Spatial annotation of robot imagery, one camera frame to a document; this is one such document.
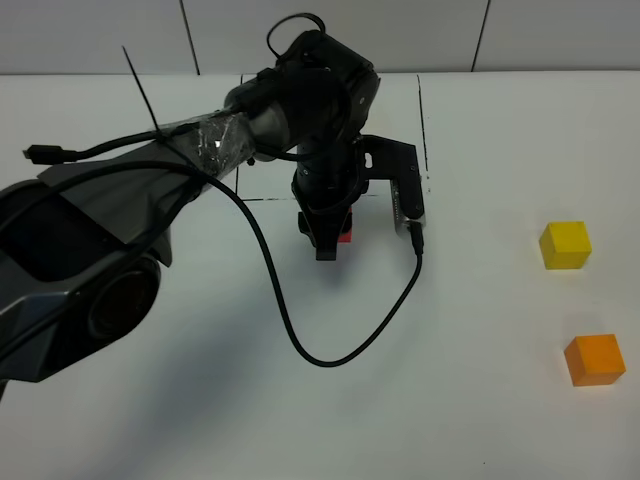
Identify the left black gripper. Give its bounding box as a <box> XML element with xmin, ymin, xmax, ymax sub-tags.
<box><xmin>292</xmin><ymin>134</ymin><xmax>363</xmax><ymax>261</ymax></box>

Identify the red cube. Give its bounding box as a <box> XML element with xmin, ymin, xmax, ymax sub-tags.
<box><xmin>338</xmin><ymin>208</ymin><xmax>353</xmax><ymax>243</ymax></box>

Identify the yellow cube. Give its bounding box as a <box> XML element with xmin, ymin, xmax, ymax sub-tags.
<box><xmin>539</xmin><ymin>221</ymin><xmax>592</xmax><ymax>270</ymax></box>

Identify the orange cube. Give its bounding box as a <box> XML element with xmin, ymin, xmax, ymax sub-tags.
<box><xmin>564</xmin><ymin>334</ymin><xmax>626</xmax><ymax>387</ymax></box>

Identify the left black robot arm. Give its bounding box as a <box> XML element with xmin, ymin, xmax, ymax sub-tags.
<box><xmin>1</xmin><ymin>30</ymin><xmax>379</xmax><ymax>383</ymax></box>

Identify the black zip tie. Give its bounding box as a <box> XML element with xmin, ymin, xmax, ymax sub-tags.
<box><xmin>121</xmin><ymin>45</ymin><xmax>163</xmax><ymax>138</ymax></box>

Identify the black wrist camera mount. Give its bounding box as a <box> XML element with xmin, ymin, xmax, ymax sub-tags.
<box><xmin>356</xmin><ymin>135</ymin><xmax>425</xmax><ymax>236</ymax></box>

